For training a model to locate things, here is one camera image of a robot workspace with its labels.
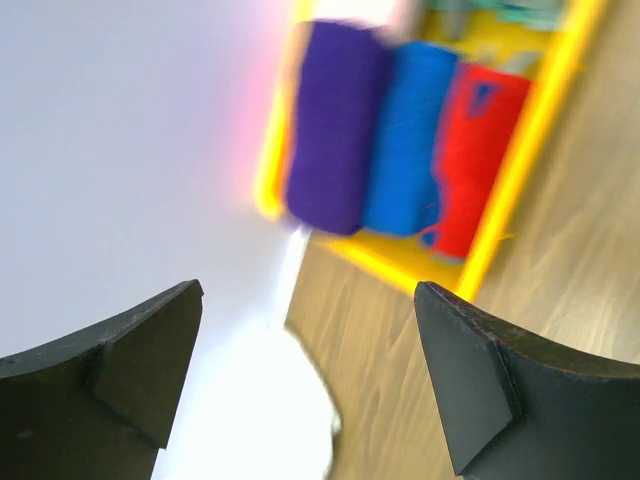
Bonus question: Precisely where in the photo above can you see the yellow plastic basket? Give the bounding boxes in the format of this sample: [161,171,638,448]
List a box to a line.
[253,1,610,301]

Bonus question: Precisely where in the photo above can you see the purple towel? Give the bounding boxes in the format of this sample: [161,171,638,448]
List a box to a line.
[286,20,394,235]

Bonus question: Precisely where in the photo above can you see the white towel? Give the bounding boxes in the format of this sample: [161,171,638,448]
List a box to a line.
[152,229,342,479]

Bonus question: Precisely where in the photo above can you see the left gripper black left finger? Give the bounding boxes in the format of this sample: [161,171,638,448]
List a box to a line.
[1,280,203,480]

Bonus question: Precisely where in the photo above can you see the red rolled towel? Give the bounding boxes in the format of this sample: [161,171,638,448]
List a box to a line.
[422,62,531,260]

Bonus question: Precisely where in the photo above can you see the blue rolled towel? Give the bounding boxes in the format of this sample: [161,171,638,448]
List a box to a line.
[361,41,459,237]

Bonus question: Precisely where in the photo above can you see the teal mint rolled towel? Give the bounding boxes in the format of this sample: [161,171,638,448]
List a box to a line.
[424,0,571,31]

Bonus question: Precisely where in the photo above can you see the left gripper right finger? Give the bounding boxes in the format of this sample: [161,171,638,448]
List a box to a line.
[414,282,639,479]

